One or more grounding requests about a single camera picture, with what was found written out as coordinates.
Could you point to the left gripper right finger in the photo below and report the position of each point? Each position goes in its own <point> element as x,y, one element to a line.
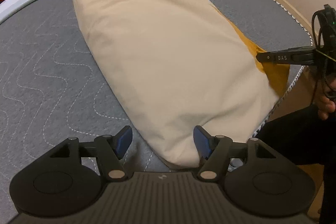
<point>215,150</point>

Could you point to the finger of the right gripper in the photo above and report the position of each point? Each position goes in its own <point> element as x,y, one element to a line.
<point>292,56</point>

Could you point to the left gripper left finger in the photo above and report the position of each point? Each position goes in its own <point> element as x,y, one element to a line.
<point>110,150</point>

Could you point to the beige and mustard hooded jacket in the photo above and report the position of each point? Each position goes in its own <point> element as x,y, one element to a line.
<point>176,64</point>

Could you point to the person right hand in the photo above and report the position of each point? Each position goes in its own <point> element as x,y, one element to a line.
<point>325,97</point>

